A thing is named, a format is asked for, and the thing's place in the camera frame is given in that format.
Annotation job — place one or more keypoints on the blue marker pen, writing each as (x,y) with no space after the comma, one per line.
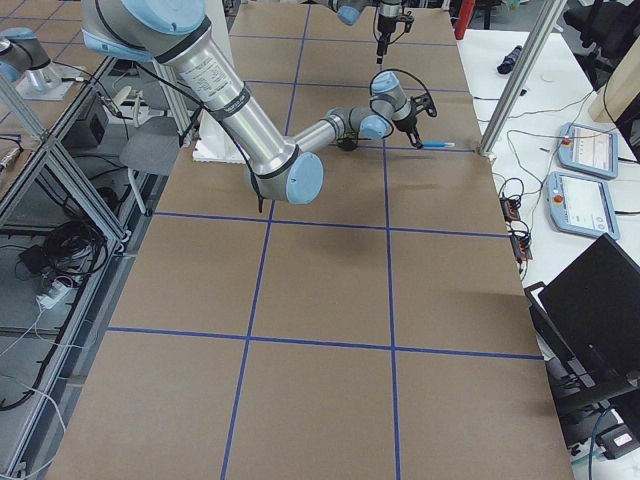
(438,145)

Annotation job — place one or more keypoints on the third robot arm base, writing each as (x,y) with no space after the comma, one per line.
(24,60)

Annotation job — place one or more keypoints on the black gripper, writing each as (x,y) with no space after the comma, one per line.
(384,23)
(406,119)

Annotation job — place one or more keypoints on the black mesh pen cup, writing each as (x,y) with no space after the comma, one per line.
(348,142)

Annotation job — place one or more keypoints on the teach pendant tablet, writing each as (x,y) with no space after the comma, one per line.
(581,205)
(588,150)

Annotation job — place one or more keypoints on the white power strip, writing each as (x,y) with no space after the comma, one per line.
(58,289)

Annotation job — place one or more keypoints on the far teach pendant tablet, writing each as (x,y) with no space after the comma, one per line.
(588,150)

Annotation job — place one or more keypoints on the orange black connector box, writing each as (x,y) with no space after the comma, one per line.
(510,209)

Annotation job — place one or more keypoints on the aluminium frame post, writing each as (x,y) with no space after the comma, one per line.
(532,48)

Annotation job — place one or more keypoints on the grey office chair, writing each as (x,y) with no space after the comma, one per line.
(153,149)

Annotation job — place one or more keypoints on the folded dark umbrella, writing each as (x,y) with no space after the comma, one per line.
(508,63)

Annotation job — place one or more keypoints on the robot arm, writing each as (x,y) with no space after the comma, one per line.
(178,34)
(350,11)

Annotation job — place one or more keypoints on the near teach pendant tablet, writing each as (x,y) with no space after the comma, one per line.
(581,205)

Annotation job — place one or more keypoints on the black laptop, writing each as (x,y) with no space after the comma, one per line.
(589,317)

